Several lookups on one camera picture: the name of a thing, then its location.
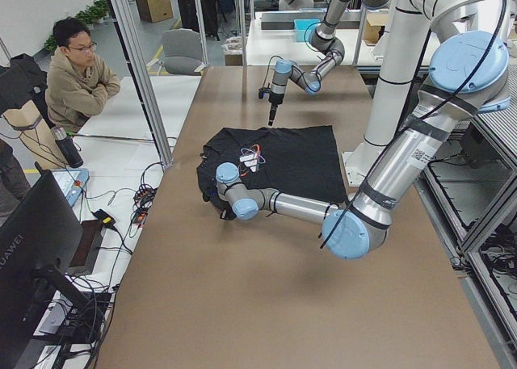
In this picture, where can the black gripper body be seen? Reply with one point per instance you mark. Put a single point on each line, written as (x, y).
(275, 98)

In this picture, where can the black graphic t-shirt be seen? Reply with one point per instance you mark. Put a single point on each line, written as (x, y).
(295, 161)

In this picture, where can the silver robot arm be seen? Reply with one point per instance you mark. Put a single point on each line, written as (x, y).
(323, 38)
(445, 62)

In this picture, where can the grey office chair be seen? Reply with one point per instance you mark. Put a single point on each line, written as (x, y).
(182, 52)

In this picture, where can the power strip with red switches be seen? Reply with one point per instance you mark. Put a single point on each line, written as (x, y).
(142, 202)

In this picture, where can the man in beige hoodie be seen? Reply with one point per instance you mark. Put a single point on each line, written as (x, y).
(79, 82)

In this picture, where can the black water bottle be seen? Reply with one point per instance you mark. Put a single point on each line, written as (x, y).
(66, 146)

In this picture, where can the teach pendant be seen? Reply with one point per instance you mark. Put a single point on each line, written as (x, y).
(72, 182)

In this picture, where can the black huawei monitor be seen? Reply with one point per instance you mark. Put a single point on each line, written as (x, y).
(38, 241)

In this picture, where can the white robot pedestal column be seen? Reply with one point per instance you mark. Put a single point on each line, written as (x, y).
(410, 22)

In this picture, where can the aluminium frame post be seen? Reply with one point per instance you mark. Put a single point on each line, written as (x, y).
(127, 33)

